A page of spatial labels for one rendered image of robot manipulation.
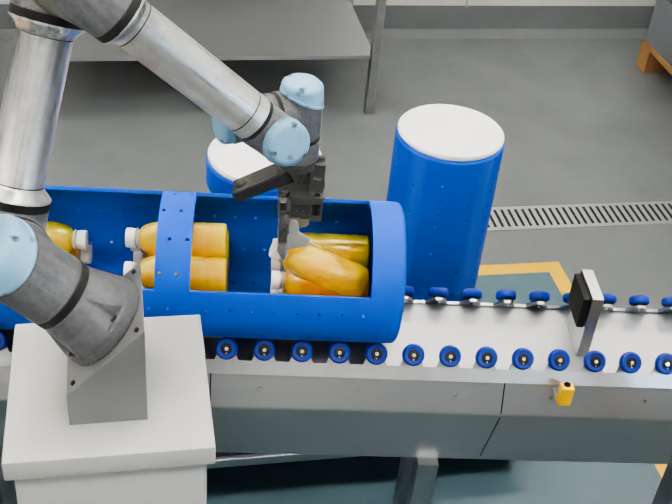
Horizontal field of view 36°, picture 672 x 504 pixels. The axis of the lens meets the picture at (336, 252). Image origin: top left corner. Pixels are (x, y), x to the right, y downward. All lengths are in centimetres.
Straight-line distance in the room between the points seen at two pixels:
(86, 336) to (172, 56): 43
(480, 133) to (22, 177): 141
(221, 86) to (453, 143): 119
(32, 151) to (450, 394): 99
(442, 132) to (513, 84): 266
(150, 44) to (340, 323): 72
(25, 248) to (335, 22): 365
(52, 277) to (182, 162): 291
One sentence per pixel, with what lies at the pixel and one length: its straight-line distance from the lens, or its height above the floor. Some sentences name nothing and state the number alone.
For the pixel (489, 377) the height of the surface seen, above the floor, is 92.
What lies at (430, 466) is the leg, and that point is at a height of 62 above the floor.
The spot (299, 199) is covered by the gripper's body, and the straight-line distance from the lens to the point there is 188.
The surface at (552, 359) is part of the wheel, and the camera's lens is 217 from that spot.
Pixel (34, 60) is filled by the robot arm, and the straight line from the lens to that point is 163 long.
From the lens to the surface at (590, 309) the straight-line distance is 218.
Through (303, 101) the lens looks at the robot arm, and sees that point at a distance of 177.
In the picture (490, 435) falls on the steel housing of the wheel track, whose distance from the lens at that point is 229.
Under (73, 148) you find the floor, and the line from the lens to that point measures 456.
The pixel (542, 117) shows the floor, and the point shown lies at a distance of 509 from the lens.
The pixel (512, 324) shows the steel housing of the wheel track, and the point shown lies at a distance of 229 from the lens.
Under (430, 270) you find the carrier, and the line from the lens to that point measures 280.
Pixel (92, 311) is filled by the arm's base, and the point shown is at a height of 135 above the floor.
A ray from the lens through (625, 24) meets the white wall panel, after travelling 614.
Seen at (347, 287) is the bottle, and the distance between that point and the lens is 201.
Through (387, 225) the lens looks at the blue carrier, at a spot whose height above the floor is 123.
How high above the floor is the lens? 237
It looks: 37 degrees down
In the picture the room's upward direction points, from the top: 6 degrees clockwise
